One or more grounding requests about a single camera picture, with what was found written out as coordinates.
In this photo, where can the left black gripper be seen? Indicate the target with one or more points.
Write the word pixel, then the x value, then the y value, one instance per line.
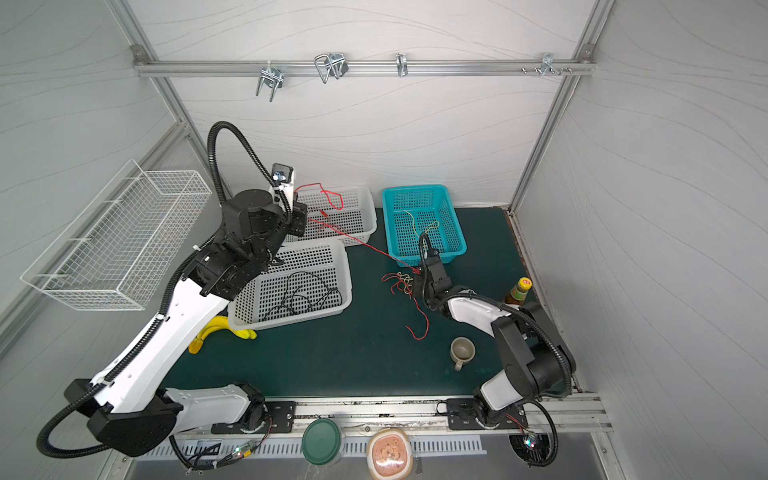
pixel 295 222

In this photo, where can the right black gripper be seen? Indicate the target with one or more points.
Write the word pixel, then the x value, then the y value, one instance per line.
pixel 435 287

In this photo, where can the red alligator clip lead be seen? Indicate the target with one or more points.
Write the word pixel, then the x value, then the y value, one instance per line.
pixel 336 222

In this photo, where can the white plastic basket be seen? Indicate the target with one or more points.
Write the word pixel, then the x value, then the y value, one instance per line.
pixel 311 280
pixel 342 213

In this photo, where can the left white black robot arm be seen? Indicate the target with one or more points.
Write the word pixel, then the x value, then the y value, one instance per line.
pixel 124 407

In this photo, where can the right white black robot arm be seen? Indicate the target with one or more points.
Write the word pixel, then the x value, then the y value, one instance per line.
pixel 535 362

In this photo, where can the beige ceramic mug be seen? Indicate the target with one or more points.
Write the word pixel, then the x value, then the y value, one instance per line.
pixel 462 351

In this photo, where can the brown sauce bottle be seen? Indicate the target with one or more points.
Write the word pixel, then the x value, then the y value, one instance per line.
pixel 517 295

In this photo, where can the teal plastic basket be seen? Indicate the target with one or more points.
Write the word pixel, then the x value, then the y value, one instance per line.
pixel 410 211

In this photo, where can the left metal u-bolt clamp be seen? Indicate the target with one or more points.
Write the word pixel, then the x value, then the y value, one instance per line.
pixel 271 79

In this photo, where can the metal u-bolt clamp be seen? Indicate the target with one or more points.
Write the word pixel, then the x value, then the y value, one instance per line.
pixel 331 65
pixel 271 79

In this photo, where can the middle metal u-bolt clamp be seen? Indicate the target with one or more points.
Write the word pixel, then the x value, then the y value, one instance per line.
pixel 331 65

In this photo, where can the pink lidded food container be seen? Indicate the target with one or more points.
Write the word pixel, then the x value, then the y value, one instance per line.
pixel 389 455

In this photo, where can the small metal hook clamp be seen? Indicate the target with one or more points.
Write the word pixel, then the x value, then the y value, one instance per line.
pixel 401 65

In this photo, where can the green round lid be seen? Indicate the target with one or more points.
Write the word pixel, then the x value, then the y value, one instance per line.
pixel 322 442

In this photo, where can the loose wiring harness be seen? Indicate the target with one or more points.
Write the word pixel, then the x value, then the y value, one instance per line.
pixel 222 456

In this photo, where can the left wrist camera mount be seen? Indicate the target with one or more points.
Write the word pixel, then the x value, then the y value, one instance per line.
pixel 283 185

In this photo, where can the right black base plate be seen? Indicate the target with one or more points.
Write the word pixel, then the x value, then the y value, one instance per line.
pixel 474 413

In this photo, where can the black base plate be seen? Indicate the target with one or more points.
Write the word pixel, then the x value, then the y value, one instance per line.
pixel 273 416
pixel 474 413

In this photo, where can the aluminium cross rail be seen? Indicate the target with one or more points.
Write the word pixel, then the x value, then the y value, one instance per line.
pixel 357 68

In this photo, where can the white wire wall basket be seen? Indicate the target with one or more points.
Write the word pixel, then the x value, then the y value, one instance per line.
pixel 114 254

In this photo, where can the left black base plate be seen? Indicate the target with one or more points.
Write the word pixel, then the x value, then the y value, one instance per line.
pixel 273 416

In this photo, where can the right metal bracket clamp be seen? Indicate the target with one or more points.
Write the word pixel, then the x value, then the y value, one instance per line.
pixel 546 67

